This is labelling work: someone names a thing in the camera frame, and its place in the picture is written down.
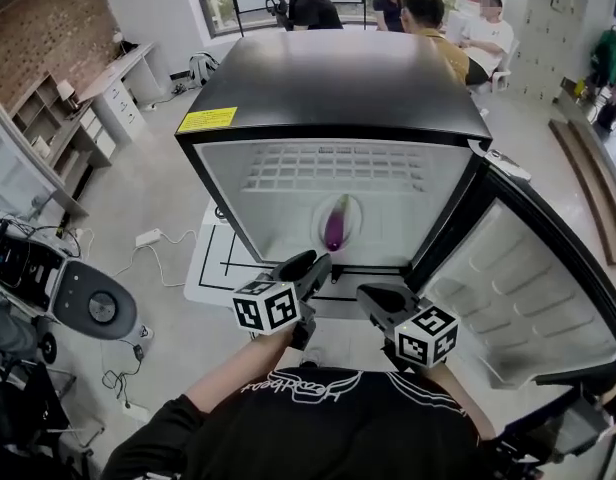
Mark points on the wooden step platform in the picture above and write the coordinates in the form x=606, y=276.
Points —
x=593, y=178

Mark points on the white office chair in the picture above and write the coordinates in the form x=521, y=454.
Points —
x=505, y=75

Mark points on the white metal table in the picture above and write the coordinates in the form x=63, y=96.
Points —
x=213, y=253

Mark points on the person's right forearm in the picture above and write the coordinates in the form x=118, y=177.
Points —
x=458, y=398

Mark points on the purple eggplant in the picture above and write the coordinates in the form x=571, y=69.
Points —
x=334, y=228

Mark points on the white desk with drawers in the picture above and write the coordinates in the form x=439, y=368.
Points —
x=123, y=93

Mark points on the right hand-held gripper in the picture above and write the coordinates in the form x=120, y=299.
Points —
x=428, y=335

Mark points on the person's black t-shirt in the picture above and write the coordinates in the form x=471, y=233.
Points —
x=328, y=428

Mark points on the white water dispenser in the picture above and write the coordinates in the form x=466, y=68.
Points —
x=463, y=13

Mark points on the black bag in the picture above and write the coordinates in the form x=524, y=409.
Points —
x=608, y=116

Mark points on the coat rack with clothes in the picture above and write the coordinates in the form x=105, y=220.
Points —
x=610, y=63

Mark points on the white power strip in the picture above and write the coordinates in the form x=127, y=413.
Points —
x=134, y=411
x=149, y=237

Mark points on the black round disc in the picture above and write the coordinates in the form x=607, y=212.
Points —
x=49, y=347

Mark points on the person's left forearm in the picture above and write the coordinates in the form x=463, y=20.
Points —
x=238, y=373

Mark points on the black mini fridge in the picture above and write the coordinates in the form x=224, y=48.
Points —
x=288, y=203

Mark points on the small yellow object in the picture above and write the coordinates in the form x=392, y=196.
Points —
x=579, y=88

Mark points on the white oval plate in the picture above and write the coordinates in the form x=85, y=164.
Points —
x=356, y=223

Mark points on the dark framed window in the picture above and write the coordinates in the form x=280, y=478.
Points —
x=218, y=3

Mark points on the small table lamp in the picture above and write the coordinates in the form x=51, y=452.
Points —
x=65, y=90

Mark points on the grey desk with shelves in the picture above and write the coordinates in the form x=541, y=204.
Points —
x=73, y=138

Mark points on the grey metal lockers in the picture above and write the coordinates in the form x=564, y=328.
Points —
x=548, y=28

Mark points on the black metal-frame chair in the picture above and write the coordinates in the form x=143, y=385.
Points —
x=43, y=408

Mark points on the grey backpack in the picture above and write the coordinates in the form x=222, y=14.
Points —
x=203, y=70

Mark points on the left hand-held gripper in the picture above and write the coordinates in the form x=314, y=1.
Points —
x=265, y=308

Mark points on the black equipment case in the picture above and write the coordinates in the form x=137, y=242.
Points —
x=553, y=433

